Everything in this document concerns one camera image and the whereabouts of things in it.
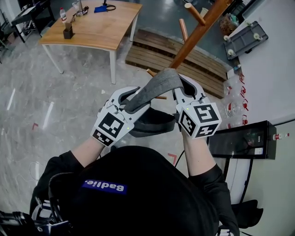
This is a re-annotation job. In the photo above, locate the clear water bottle red label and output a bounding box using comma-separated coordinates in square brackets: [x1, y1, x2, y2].
[59, 7, 68, 24]

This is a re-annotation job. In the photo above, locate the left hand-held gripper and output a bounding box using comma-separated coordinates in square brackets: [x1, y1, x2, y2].
[90, 86, 152, 148]

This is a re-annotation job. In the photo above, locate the person's black shirt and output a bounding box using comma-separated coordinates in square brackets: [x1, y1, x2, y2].
[29, 145, 240, 236]

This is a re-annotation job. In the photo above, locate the person's left forearm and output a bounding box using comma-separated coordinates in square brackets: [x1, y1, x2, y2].
[71, 135, 116, 168]

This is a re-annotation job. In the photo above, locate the person's right forearm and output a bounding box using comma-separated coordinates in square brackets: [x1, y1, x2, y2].
[181, 128, 217, 178]

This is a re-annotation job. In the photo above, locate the group of clear plastic bottles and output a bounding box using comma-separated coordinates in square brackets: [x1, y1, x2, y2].
[224, 65, 251, 130]

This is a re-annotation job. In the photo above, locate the brown wooden coat rack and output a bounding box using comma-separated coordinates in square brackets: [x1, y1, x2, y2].
[146, 0, 233, 100]

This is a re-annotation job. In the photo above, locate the brown pen holder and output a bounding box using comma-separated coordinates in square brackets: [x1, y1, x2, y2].
[63, 21, 76, 40]

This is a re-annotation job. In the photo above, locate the brown woven basket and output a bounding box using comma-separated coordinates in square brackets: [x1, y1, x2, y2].
[218, 13, 241, 35]

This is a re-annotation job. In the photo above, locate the black chest harness device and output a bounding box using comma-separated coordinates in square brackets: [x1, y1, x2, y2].
[0, 171, 77, 236]

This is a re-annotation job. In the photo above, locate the black desk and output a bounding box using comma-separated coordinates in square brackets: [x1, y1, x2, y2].
[11, 0, 56, 44]

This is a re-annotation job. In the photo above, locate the wooden slatted pallet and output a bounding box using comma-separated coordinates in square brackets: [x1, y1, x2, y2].
[125, 28, 229, 100]

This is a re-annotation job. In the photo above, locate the wooden table with white legs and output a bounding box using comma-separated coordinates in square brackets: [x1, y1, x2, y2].
[38, 0, 143, 85]

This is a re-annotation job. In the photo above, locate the grey dolly with white wheels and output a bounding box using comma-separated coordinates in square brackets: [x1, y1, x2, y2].
[223, 20, 269, 61]

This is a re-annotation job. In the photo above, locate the small red-capped bottle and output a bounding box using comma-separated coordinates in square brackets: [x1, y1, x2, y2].
[272, 132, 290, 141]

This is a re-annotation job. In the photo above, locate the white floor cable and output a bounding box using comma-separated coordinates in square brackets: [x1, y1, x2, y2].
[16, 160, 48, 185]

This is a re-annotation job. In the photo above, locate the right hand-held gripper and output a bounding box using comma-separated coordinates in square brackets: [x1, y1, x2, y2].
[173, 75, 223, 139]

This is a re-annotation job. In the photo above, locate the black metal cabinet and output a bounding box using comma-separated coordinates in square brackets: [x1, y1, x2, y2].
[206, 120, 277, 160]

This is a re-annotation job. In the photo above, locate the black bag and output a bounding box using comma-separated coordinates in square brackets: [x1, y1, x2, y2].
[230, 199, 265, 229]

